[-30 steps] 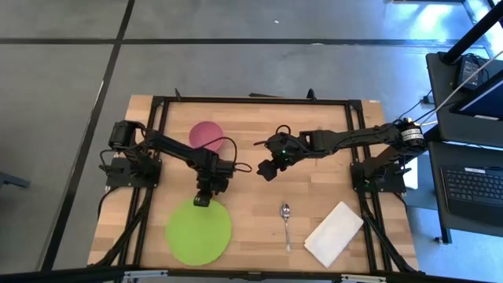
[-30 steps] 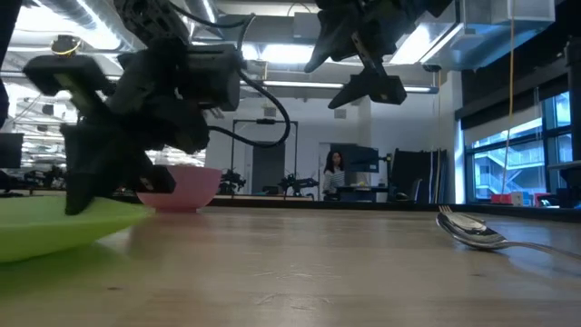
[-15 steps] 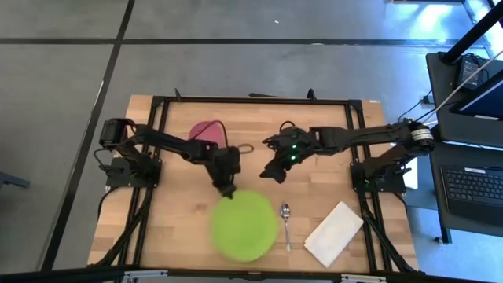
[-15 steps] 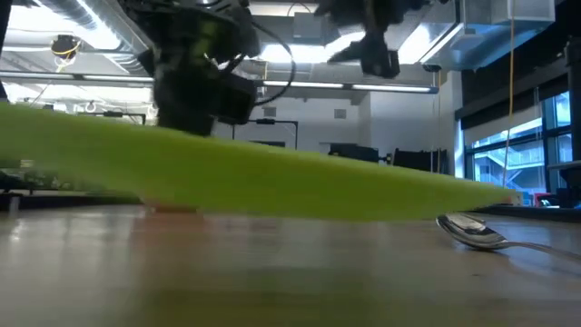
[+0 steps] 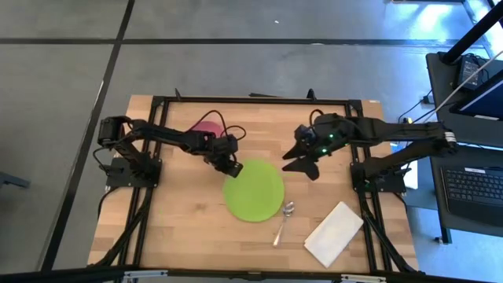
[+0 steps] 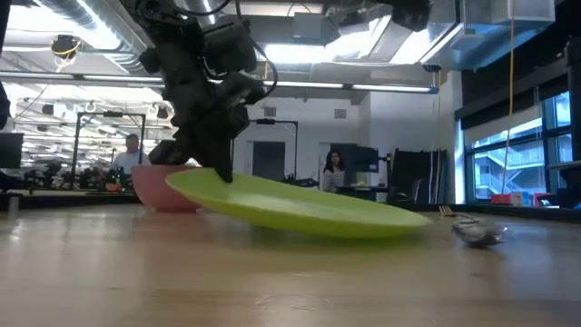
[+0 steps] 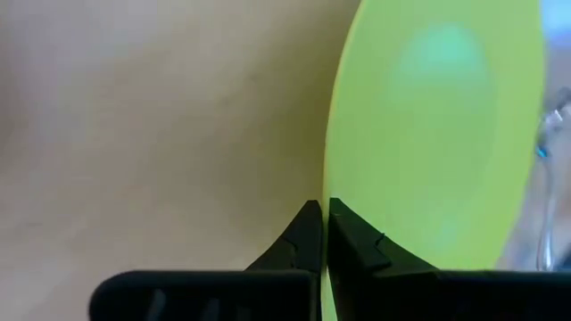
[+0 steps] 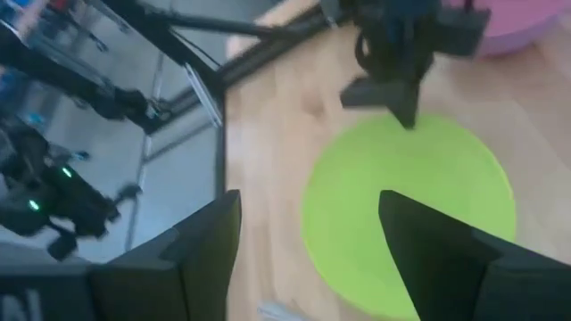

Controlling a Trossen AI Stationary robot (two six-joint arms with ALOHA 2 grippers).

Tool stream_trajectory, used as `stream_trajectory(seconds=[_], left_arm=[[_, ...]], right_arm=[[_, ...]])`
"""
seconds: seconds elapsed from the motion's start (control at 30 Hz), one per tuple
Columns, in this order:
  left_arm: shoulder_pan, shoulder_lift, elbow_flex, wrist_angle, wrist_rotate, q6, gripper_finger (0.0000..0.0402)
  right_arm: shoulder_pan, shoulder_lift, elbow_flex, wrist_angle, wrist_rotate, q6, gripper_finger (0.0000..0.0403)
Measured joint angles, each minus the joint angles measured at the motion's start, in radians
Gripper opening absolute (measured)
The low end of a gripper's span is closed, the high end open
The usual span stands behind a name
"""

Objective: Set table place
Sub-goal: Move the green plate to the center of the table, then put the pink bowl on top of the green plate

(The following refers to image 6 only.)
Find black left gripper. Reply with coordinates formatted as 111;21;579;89
148;72;267;184

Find pink bowl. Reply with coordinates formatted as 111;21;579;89
131;163;203;213

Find lime green plate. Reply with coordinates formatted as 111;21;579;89
164;166;432;241

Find wooden chopstick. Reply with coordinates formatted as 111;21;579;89
438;204;480;223

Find person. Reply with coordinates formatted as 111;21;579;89
111;134;151;177
321;149;347;193

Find dark blue screen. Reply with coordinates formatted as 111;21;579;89
330;144;380;174

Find black monitor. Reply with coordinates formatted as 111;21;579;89
0;133;25;170

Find long ceiling light strip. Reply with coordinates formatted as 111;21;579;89
0;70;439;94

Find black folded panels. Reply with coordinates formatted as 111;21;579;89
389;147;448;204

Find grey shiny utensil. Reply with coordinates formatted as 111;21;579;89
450;216;508;250

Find black frame stand with camera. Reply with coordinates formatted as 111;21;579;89
248;118;300;181

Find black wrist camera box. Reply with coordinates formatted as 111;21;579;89
202;17;259;76

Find tall black frame stand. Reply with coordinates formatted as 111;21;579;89
70;111;147;191

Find black ceiling cable reel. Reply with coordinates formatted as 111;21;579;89
50;34;83;61

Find yellow hanging cable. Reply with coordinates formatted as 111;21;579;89
500;0;517;195

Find black vertical post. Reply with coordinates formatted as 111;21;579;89
564;35;581;210

